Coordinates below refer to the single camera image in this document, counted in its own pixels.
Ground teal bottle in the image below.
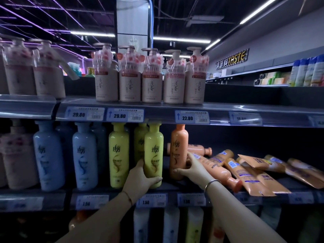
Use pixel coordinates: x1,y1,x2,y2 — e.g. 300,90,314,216
67,62,83,78

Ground green product boxes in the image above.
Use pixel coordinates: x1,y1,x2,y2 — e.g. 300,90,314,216
253,71,291,86

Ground orange shampoo bottle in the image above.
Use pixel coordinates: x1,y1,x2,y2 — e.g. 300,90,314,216
167,143,213,157
169,124,189,181
187,152,243,193

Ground illuminated wall sign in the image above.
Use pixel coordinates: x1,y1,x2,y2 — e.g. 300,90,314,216
215,48,250,71

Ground blue shampoo bottle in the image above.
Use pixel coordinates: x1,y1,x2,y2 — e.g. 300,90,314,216
72,122,99,192
33,120,66,192

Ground person's right hand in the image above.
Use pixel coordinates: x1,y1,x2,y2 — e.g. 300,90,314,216
173,152,216,191

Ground thin string bracelet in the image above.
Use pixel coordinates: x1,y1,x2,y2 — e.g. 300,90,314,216
121,191,133,206

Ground pale yellow bottle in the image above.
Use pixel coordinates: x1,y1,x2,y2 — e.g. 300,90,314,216
185,207,204,243

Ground beige pump bottle floral wrap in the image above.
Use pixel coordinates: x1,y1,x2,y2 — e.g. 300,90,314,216
5,36,37,96
184,47,210,105
92,43,119,102
0,119,39,191
30,38,79,99
141,48,164,103
117,45,145,103
163,49,187,104

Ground ceiling air vent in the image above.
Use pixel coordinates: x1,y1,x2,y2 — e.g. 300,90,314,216
185,15,225,28

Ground grey metal shelf board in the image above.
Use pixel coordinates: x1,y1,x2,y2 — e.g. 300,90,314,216
0,183,324,213
0,94,324,129

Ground row of shelf price tags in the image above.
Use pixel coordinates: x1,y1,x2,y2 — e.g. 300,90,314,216
64,106,324,128
0,191,315,212

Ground person's left hand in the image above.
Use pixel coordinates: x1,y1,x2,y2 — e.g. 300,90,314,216
122,159,163,205

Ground silver bangle bracelet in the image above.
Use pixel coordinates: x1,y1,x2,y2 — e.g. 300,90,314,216
204,179,222,198

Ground grey wall shelf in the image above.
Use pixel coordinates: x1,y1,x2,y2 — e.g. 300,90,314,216
206,63,294,87

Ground person's right forearm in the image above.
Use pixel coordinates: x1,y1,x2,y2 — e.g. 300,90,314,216
205,179,287,243

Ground pile of orange tubes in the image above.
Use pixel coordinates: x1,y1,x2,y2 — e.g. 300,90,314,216
209,149,324,197

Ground white spray can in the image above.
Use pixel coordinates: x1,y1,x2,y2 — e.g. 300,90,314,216
295,58,310,87
303,56,318,87
310,54,324,87
289,59,301,87

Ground yellow shampoo bottle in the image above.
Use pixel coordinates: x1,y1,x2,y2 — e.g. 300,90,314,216
109,122,130,189
134,123,150,165
143,123,164,189

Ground ceiling strip light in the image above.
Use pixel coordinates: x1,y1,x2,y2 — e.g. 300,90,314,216
153,36,211,44
239,0,280,25
70,31,116,38
205,39,221,50

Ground white bottle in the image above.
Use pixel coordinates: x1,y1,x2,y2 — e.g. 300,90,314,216
133,208,150,243
163,207,180,243

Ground person's left forearm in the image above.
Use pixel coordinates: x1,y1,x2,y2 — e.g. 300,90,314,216
55,191,133,243

